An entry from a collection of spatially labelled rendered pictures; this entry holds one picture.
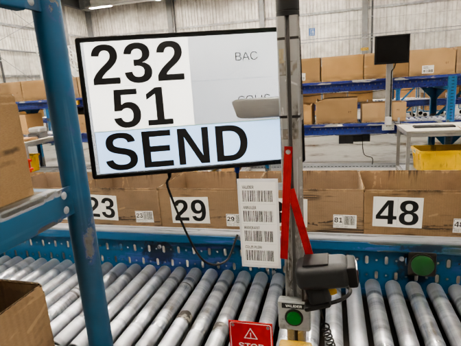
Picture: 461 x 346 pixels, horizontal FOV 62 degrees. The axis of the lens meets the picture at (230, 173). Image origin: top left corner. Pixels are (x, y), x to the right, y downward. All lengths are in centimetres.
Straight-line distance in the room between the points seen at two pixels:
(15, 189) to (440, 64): 583
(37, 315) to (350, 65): 562
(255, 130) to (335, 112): 479
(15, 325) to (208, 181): 141
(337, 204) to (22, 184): 115
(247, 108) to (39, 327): 58
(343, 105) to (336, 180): 398
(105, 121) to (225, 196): 71
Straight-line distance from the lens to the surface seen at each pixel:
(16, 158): 42
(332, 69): 587
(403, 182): 171
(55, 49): 42
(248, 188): 79
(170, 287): 144
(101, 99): 87
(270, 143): 87
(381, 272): 148
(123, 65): 87
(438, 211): 146
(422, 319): 129
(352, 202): 141
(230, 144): 86
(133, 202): 162
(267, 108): 85
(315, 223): 144
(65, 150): 42
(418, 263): 143
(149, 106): 86
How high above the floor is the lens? 144
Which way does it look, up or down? 13 degrees down
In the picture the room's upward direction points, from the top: 4 degrees counter-clockwise
